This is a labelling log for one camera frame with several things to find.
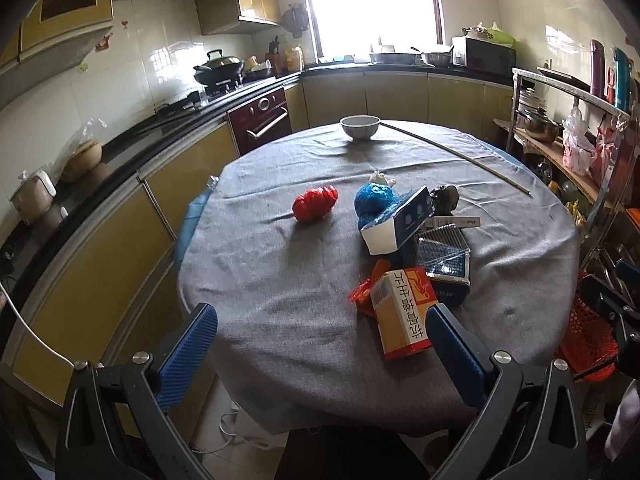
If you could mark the orange snack wrapper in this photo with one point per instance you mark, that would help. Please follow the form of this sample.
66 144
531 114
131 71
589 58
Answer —
361 295

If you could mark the teal thermos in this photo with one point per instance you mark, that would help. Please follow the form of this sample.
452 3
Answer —
622 79

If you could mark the grey tablecloth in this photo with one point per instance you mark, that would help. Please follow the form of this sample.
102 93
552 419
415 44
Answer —
293 351

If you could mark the black microwave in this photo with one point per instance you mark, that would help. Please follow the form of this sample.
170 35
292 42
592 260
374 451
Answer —
483 56

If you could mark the clear plastic tray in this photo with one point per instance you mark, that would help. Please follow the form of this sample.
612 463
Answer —
445 256

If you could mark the blue toothpaste box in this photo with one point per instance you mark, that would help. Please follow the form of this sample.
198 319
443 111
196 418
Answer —
394 226

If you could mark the white ceramic bowl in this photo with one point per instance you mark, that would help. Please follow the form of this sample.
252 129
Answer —
360 127

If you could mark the white tissue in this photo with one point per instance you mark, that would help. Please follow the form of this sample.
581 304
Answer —
378 177

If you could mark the black wok with lid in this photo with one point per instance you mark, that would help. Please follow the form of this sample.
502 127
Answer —
219 69

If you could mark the black plastic bag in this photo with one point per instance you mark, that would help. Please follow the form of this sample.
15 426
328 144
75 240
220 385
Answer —
445 200

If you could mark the clay pot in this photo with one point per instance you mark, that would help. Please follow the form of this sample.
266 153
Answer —
84 159

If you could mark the long wooden stick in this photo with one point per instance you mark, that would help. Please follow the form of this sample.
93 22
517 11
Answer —
460 155

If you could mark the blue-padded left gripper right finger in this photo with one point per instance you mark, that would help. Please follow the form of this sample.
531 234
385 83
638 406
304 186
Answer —
528 423

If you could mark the dark red oven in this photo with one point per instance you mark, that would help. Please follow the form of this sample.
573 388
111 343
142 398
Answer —
260 121

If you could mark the white electric cooker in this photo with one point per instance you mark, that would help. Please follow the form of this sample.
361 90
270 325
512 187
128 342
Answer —
35 195

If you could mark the red plastic bag ball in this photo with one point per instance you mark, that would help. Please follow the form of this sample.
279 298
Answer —
314 204

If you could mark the purple thermos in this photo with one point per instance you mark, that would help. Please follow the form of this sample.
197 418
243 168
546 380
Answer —
597 68

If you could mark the metal storage shelf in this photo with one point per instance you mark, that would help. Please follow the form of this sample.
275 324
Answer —
596 150

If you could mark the white pink plastic bag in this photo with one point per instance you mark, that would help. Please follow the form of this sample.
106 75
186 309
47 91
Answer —
579 153

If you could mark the white small carton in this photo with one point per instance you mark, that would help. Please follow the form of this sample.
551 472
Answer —
460 222

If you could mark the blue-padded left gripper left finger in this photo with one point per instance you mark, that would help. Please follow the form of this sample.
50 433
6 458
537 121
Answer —
116 423

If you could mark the steel pot on shelf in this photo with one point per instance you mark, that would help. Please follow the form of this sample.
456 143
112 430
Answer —
540 127

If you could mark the orange medicine box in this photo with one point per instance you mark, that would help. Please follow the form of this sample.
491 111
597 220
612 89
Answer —
400 300

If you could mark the blue plastic bag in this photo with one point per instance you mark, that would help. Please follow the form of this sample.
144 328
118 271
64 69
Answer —
374 201

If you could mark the red plastic basket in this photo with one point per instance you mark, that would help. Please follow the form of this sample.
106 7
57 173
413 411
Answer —
588 341

